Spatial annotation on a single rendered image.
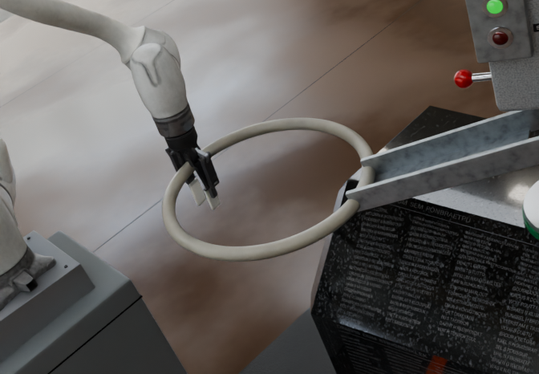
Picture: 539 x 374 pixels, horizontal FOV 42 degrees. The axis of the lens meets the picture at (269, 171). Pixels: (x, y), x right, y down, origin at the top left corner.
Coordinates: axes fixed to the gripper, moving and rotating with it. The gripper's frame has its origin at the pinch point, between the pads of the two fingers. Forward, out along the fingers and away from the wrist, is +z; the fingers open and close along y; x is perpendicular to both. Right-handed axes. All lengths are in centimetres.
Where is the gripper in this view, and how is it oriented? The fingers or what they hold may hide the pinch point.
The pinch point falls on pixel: (204, 194)
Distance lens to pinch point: 178.8
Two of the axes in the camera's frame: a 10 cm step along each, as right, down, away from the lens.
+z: 2.6, 7.8, 5.6
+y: 7.7, 1.8, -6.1
